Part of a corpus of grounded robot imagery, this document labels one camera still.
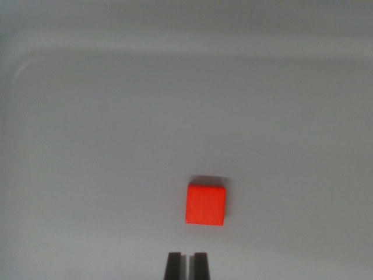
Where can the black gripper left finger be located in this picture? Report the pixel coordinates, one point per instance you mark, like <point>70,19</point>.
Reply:
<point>174,266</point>

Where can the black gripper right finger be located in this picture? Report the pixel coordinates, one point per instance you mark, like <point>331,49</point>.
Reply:
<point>201,266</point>

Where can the red cube block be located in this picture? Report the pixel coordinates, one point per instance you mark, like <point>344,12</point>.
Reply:
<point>205,205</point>

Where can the white plastic tray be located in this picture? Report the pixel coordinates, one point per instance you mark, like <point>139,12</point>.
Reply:
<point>116,131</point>

